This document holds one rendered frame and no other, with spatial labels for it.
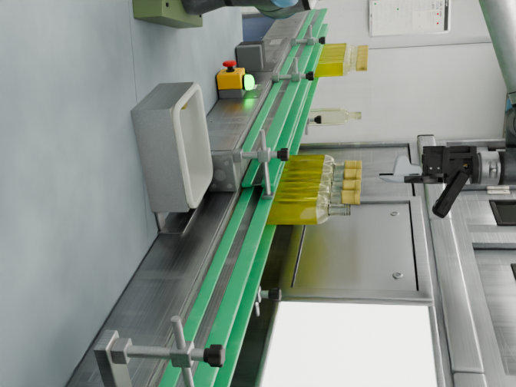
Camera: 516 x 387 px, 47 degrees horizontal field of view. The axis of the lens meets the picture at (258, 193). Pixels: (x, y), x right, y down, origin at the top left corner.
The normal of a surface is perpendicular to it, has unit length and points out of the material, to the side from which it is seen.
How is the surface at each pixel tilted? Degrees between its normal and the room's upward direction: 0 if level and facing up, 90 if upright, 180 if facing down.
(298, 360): 90
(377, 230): 90
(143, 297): 90
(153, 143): 90
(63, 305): 0
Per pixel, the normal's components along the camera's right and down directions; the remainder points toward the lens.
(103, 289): 0.98, 0.00
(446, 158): -0.20, 0.13
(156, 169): -0.18, 0.47
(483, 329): -0.10, -0.89
